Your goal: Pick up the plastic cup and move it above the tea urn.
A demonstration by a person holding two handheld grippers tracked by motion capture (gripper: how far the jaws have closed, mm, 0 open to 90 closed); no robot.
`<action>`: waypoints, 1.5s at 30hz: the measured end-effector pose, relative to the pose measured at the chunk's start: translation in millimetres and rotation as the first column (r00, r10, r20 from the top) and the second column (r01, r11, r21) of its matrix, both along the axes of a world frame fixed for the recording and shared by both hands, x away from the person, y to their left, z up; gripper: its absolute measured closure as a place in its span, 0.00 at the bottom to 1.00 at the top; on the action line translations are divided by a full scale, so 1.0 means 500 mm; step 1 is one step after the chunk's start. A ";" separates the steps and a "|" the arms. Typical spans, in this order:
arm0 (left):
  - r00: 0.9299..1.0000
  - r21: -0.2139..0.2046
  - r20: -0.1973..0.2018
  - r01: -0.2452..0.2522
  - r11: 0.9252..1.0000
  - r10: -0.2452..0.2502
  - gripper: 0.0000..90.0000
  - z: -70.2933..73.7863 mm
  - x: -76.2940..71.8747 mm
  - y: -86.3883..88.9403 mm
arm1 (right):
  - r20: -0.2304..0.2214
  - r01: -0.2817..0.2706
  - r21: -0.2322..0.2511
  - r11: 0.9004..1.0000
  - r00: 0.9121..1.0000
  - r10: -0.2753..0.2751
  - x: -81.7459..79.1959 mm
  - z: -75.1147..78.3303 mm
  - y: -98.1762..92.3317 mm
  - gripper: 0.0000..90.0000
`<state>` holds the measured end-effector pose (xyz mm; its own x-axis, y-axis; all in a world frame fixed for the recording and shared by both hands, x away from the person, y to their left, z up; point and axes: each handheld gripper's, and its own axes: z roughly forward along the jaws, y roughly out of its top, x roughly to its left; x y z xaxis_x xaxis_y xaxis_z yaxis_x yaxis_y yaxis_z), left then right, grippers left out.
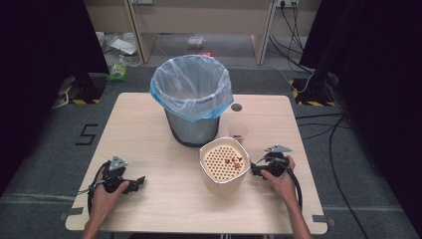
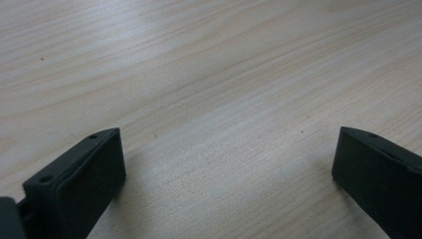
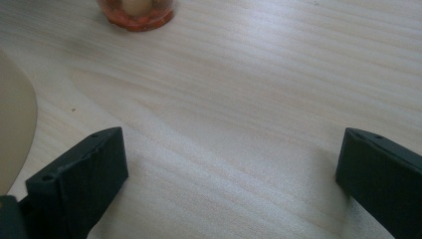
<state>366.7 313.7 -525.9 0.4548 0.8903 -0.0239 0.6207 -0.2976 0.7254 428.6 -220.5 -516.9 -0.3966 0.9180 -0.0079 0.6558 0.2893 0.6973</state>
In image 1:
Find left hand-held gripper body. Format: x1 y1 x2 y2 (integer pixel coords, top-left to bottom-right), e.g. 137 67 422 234
99 154 133 195

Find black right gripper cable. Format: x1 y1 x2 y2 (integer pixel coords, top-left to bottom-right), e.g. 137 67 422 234
286 165 304 212

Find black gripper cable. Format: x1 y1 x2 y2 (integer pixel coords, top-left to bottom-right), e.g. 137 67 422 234
286 165 304 212
77 160 112 215

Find black stand base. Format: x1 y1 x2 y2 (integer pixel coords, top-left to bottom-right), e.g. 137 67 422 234
71 72 107 102

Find grey trash bin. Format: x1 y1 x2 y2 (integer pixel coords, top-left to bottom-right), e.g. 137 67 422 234
163 107 221 148

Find white wall power outlet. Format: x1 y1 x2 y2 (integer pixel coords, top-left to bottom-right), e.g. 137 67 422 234
275 0 301 9

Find clear plastic box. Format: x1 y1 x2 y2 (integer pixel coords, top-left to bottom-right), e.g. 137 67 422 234
186 35 206 48

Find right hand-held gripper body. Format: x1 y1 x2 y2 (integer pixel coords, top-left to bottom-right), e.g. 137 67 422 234
261 143 294 179

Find black curtain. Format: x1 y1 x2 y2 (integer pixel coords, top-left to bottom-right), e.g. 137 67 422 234
0 0 111 197
299 0 422 235

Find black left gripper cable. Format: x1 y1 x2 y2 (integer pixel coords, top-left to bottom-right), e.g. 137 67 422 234
77 160 112 215

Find person's left hand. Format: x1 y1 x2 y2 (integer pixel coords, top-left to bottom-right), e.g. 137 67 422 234
89 169 131 217

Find white floor cable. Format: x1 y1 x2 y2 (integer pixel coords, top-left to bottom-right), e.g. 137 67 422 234
228 63 315 95

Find black yellow striped floor plate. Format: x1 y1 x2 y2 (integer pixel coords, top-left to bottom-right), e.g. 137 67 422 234
51 76 102 111
288 78 337 108

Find perforated beige strainer insert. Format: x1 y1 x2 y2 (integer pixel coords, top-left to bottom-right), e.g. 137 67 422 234
202 142 250 182

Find person's right hand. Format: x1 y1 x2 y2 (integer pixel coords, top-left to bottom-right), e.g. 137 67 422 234
259 154 299 204

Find small clear plastic cup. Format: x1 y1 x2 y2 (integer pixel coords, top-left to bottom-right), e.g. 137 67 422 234
227 122 249 144

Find white paper sheet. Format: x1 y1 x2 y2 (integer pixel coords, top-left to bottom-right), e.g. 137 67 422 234
108 36 138 57

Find black cables at outlet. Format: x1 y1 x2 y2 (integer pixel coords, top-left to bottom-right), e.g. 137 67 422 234
268 2 315 75

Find light blue trash bag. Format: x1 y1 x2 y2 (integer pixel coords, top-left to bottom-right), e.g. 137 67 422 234
149 54 235 123

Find long black floor cable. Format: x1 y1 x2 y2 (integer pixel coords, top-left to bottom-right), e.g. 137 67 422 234
327 113 362 239

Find green plastic bottle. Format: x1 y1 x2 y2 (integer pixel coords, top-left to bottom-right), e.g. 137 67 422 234
105 54 130 83

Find beige square container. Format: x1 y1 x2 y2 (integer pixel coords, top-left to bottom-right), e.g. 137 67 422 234
198 135 253 197

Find brown food scraps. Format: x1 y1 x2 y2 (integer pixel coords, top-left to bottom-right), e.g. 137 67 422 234
223 155 244 170

